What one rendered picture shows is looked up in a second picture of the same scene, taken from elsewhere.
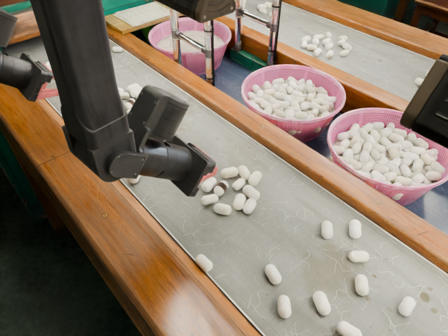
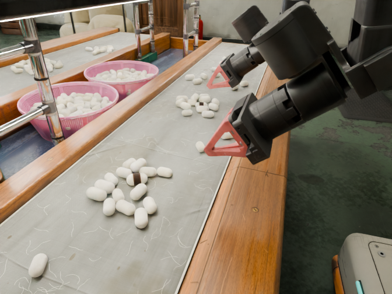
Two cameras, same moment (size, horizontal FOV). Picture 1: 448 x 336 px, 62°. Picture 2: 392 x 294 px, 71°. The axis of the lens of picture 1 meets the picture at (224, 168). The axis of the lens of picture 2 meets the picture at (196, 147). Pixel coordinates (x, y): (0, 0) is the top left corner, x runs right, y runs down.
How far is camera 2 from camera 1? 1.13 m
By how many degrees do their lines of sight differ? 87
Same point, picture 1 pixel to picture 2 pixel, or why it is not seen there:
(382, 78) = (24, 83)
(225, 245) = (233, 100)
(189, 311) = not seen: hidden behind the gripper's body
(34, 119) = (242, 233)
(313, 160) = (154, 84)
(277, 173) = (168, 98)
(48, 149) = (263, 184)
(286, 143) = (144, 91)
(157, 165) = not seen: hidden behind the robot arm
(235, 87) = (16, 167)
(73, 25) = not seen: outside the picture
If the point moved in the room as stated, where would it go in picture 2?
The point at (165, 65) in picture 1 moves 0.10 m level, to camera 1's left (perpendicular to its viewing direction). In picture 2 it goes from (24, 181) to (29, 219)
